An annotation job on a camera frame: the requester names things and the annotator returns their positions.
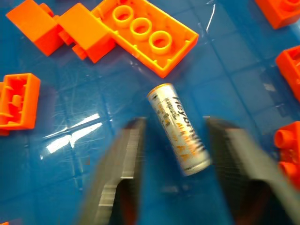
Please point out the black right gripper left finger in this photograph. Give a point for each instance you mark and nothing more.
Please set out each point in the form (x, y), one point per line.
(126, 159)

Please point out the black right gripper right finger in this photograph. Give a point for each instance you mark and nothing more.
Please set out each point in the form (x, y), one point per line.
(236, 159)

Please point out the blue plastic bin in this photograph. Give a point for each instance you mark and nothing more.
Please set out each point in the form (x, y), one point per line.
(54, 187)

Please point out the small orange toy brick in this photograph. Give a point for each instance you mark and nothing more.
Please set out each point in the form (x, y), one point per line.
(3, 223)
(28, 98)
(290, 68)
(281, 11)
(289, 138)
(82, 25)
(32, 21)

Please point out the white AA battery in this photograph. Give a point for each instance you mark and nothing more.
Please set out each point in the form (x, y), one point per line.
(173, 122)

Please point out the large orange toy brick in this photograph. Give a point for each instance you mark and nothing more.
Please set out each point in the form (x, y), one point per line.
(173, 42)

